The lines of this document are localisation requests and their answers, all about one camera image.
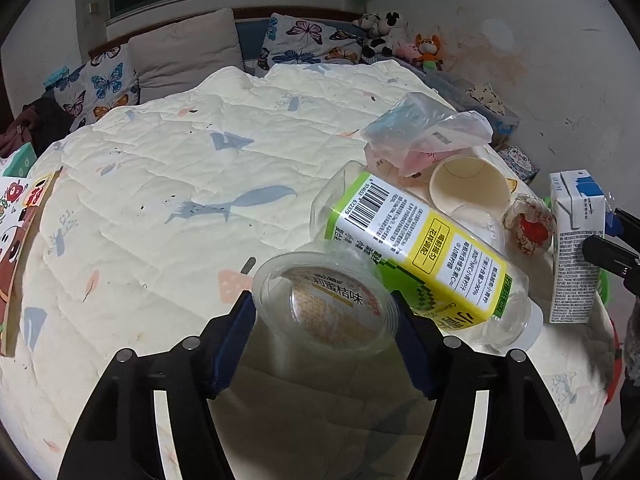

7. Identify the cardboard box with books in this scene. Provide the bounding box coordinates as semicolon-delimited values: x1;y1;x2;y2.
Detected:
497;144;539;184

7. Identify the cream quilted table cover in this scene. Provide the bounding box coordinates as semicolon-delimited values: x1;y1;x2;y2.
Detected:
0;58;618;480

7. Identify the white blue milk carton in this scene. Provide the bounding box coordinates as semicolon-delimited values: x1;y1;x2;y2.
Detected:
549;169;605;324

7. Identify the clear plastic bag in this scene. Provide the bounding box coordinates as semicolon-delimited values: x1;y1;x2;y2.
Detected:
361;92;492;177

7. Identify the clear plastic jelly cup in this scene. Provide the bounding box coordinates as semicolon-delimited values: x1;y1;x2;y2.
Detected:
252;246;399;359

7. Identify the green perforated plastic basket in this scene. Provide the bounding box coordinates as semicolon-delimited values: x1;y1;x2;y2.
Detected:
546;191;610;323

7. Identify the dark clothes pile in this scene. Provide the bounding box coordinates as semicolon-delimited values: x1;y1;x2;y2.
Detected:
0;96;74;158

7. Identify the white paper cup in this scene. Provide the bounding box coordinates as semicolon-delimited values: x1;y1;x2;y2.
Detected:
428;146;512;220

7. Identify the black white cow plush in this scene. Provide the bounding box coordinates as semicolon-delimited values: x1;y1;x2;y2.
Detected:
352;11;408;64

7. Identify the orange fox plush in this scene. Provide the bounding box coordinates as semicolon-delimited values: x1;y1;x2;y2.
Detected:
412;34;442;70

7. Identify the green tissue box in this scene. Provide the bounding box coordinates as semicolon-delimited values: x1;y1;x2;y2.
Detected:
0;142;37;178

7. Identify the butterfly pillow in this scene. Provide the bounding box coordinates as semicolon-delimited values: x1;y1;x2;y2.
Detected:
255;13;364;76
47;44;140;132

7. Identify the clear plastic storage bin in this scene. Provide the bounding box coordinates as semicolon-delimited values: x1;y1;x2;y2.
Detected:
414;66;522;149

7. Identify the beige pillow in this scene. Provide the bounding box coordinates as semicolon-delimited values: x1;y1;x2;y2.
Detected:
128;8;243;103

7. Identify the red white candy wrapper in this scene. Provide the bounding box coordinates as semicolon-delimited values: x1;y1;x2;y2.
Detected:
502;194;554;257

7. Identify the clear bottle yellow green label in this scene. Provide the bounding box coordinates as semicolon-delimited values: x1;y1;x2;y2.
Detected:
310;162;544;354

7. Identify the right butterfly pillow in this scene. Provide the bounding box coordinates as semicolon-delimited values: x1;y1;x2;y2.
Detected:
255;13;364;76

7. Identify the red plastic stool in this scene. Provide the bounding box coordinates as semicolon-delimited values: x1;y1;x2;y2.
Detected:
605;316;623;404

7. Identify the clear plastic dome lid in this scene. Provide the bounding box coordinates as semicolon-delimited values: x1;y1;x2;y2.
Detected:
450;205;506;256

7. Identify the left butterfly pillow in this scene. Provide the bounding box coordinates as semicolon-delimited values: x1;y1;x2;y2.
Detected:
47;44;140;132

